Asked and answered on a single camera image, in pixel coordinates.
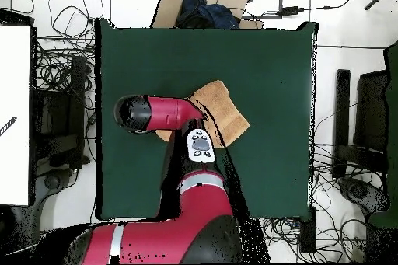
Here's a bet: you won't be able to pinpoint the tan terry towel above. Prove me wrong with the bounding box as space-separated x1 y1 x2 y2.
153 79 252 150

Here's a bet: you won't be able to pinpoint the white flat panel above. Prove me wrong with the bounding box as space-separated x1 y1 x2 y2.
0 24 32 207

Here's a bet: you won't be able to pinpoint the dark green table cloth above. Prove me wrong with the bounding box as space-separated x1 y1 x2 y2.
94 17 319 221

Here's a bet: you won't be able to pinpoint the dark blue jeans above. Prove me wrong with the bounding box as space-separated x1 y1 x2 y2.
176 0 241 30

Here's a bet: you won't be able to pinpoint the brown cardboard box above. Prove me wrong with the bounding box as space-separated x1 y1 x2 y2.
149 0 264 30

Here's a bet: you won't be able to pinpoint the black power strip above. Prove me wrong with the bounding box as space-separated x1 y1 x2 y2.
298 207 317 253

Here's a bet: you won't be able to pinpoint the grey stand foot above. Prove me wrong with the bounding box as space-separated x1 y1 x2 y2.
37 168 74 204
338 177 389 214

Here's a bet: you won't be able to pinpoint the black striped rod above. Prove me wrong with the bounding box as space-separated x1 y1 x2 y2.
0 116 18 138

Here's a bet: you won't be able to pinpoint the black stand frame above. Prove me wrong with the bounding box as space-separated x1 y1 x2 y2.
332 68 389 179
30 54 91 169

